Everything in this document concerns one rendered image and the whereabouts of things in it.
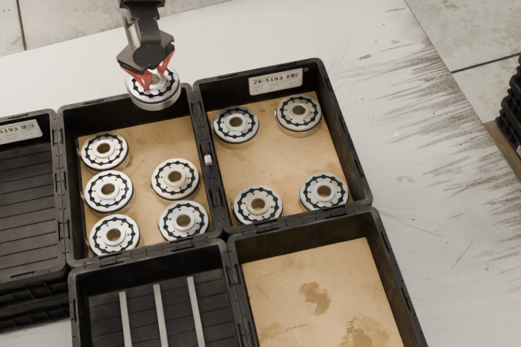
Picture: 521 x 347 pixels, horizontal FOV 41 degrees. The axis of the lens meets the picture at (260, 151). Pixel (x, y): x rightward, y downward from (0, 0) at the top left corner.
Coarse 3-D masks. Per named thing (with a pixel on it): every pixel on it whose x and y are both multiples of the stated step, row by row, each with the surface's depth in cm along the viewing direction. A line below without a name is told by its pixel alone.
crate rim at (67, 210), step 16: (112, 96) 154; (128, 96) 154; (192, 96) 153; (192, 112) 153; (64, 128) 150; (64, 144) 147; (64, 160) 145; (64, 176) 144; (208, 176) 141; (64, 192) 140; (208, 192) 139; (64, 208) 139; (64, 224) 136; (176, 240) 133; (192, 240) 133; (96, 256) 132; (112, 256) 132
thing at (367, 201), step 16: (288, 64) 158; (304, 64) 158; (320, 64) 157; (208, 80) 156; (224, 80) 156; (336, 112) 149; (208, 128) 148; (208, 144) 146; (352, 144) 145; (352, 160) 142; (368, 192) 138; (224, 208) 137; (320, 208) 136; (336, 208) 136; (352, 208) 136; (224, 224) 135; (256, 224) 135; (272, 224) 135
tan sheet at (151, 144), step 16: (128, 128) 162; (144, 128) 162; (160, 128) 161; (176, 128) 161; (192, 128) 161; (80, 144) 160; (128, 144) 159; (144, 144) 159; (160, 144) 159; (176, 144) 159; (192, 144) 158; (80, 160) 157; (144, 160) 156; (160, 160) 156; (192, 160) 156; (128, 176) 154; (144, 176) 154; (112, 192) 152; (144, 192) 152; (144, 208) 149; (160, 208) 149; (208, 208) 149; (144, 224) 147; (112, 240) 145; (144, 240) 145; (160, 240) 145
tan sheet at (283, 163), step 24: (312, 96) 165; (264, 120) 162; (216, 144) 158; (264, 144) 158; (288, 144) 157; (312, 144) 157; (240, 168) 154; (264, 168) 154; (288, 168) 154; (312, 168) 154; (336, 168) 153; (288, 192) 150
